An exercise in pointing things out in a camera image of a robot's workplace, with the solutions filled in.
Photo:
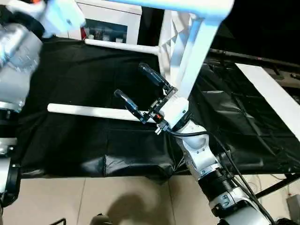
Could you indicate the white plastic table leg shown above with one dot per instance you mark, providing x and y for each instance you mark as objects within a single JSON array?
[
  {"x": 175, "y": 5},
  {"x": 117, "y": 46},
  {"x": 93, "y": 112}
]

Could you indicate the white plastic table top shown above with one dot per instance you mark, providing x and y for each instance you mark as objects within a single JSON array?
[{"x": 194, "y": 58}]

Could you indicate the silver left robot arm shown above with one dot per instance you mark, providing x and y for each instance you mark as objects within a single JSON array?
[{"x": 16, "y": 61}]

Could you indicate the black case with yellow label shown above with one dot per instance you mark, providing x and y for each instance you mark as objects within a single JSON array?
[{"x": 151, "y": 25}]

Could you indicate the black work mat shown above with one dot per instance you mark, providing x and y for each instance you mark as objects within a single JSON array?
[{"x": 82, "y": 77}]

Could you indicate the white cabinet with glass doors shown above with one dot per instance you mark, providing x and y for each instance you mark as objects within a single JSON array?
[{"x": 112, "y": 14}]

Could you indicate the black metal rod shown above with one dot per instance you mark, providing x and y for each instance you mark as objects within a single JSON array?
[{"x": 257, "y": 58}]

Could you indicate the white flat board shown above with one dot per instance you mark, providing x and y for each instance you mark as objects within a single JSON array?
[{"x": 269, "y": 93}]

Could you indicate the black metal table strut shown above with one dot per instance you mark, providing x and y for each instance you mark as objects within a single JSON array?
[{"x": 276, "y": 185}]

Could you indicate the grey power box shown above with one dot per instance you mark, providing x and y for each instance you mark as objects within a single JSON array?
[{"x": 294, "y": 206}]

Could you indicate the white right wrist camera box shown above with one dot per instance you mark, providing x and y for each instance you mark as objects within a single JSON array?
[{"x": 175, "y": 112}]

